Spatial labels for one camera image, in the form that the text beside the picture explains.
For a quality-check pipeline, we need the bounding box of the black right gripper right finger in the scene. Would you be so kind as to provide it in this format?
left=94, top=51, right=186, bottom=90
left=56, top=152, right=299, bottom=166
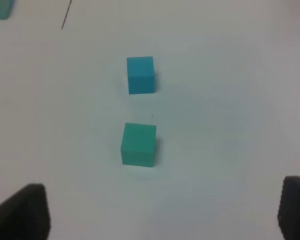
left=277, top=175, right=300, bottom=240

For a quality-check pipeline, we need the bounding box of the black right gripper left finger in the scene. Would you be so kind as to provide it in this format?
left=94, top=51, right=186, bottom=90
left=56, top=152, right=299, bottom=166
left=0, top=183, right=51, bottom=240

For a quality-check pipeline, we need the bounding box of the blue cube block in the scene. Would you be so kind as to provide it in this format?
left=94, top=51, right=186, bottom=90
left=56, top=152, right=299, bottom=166
left=126, top=56, right=156, bottom=95

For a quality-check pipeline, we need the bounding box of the template green cube block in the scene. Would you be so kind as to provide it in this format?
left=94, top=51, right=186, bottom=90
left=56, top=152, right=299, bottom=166
left=0, top=0, right=15, bottom=20

